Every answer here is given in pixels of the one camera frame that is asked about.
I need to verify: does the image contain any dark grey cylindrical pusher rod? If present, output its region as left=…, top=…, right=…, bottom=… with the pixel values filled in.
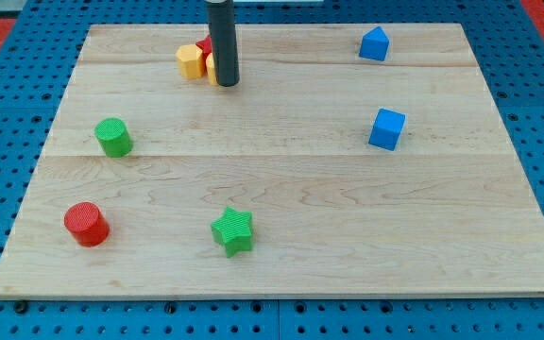
left=205, top=0, right=240, bottom=87

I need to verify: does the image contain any light wooden board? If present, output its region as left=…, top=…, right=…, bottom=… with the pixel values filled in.
left=0, top=24, right=544, bottom=300

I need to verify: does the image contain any red block behind rod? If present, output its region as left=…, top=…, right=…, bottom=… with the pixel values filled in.
left=195, top=35, right=213, bottom=60

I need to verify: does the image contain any yellow block behind rod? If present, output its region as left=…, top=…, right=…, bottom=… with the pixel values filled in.
left=205, top=54, right=218, bottom=86

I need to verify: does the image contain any yellow hexagonal block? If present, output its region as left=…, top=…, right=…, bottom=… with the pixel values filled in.
left=176, top=44, right=206, bottom=79

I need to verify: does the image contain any blue triangular prism block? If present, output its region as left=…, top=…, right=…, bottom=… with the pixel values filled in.
left=359, top=26, right=390, bottom=61

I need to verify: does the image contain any green cylinder block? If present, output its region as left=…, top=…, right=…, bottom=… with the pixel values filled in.
left=94, top=117, right=133, bottom=158

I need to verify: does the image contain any blue cube block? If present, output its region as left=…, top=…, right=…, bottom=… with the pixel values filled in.
left=368, top=109, right=406, bottom=151

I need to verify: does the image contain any green star block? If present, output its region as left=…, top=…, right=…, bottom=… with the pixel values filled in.
left=211, top=207, right=253, bottom=258

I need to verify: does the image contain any red cylinder block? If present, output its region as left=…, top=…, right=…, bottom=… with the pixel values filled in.
left=63, top=202, right=111, bottom=247

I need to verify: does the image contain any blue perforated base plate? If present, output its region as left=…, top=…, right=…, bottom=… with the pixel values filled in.
left=0, top=1, right=544, bottom=339

